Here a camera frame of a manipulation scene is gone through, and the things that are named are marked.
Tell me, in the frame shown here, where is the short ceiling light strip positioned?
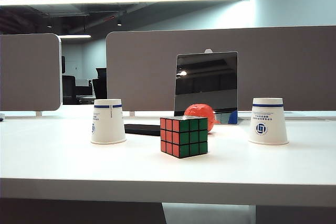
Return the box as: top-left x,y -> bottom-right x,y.
58,34 -> 92,39

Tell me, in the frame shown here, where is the black flat phone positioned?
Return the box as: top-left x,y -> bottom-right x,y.
124,123 -> 161,137

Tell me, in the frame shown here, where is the long brown desk partition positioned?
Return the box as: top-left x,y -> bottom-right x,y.
106,26 -> 336,112

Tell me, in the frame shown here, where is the silver framed standing mirror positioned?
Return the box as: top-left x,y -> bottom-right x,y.
174,51 -> 239,125

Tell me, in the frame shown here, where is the Rubik's cube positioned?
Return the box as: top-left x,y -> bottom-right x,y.
160,115 -> 209,159

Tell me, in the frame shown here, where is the short brown desk partition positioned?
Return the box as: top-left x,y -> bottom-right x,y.
0,33 -> 63,112

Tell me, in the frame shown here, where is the white paper cup blue logo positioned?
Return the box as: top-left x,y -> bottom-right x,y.
90,99 -> 127,145
248,97 -> 289,146

